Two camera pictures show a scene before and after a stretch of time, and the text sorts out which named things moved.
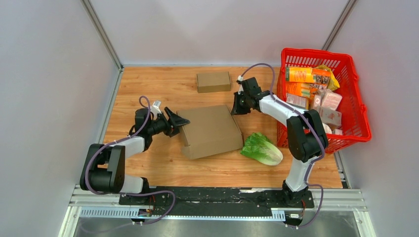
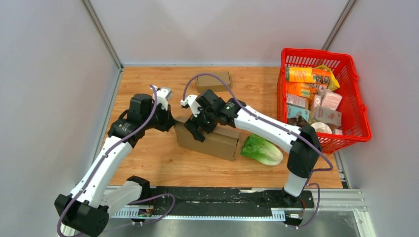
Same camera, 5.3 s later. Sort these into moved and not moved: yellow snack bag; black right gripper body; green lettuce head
Moved: black right gripper body
Not moved: green lettuce head; yellow snack bag
